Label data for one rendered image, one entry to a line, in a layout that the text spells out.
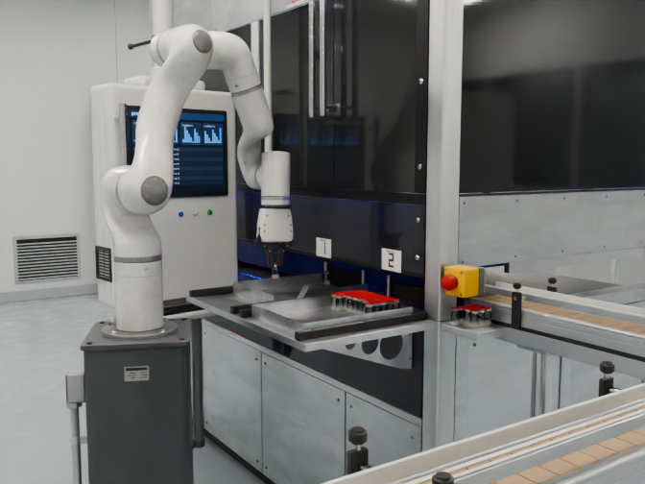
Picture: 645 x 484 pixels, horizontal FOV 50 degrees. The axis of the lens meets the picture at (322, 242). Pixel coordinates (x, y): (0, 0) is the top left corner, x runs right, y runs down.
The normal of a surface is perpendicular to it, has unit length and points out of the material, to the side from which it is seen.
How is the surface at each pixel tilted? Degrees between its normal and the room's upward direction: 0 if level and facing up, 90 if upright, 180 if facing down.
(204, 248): 90
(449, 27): 90
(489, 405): 90
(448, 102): 90
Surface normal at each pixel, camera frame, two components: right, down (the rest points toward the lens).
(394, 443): -0.83, 0.07
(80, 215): 0.55, 0.10
